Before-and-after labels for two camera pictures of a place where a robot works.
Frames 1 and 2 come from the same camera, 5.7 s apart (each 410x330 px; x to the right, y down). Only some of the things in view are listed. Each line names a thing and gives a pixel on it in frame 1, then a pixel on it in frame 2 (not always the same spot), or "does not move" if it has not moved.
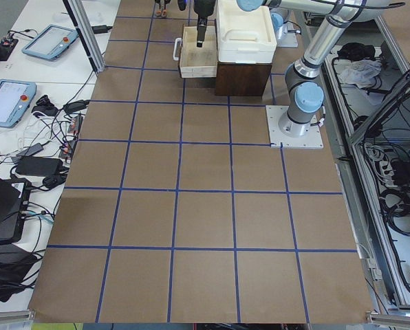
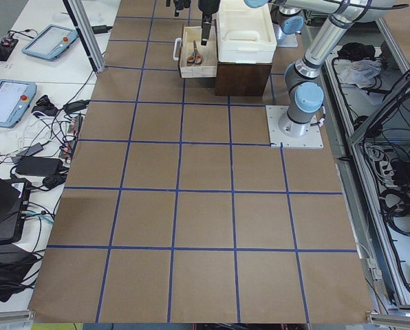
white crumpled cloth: (361, 73) does not move
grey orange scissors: (162, 12) → (195, 58)
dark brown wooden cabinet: (241, 79) does not move
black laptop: (6, 202) does not move
